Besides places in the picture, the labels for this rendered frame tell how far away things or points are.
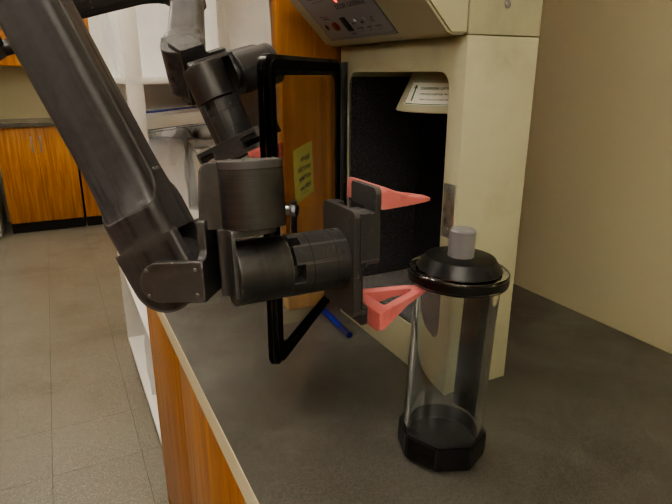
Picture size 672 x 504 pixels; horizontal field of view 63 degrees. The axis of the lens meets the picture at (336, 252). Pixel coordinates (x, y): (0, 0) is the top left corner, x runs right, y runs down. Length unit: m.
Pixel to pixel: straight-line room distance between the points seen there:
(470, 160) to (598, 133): 0.44
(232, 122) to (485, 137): 0.33
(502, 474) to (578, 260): 0.57
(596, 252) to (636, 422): 0.39
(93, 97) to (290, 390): 0.48
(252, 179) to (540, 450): 0.48
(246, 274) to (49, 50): 0.24
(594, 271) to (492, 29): 0.57
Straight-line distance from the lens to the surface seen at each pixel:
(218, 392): 0.82
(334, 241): 0.50
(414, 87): 0.82
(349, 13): 0.81
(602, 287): 1.14
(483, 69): 0.71
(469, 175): 0.72
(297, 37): 0.99
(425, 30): 0.71
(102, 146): 0.51
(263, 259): 0.47
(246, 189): 0.46
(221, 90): 0.77
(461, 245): 0.59
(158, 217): 0.48
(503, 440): 0.74
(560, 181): 1.17
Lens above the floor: 1.37
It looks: 18 degrees down
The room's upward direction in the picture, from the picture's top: straight up
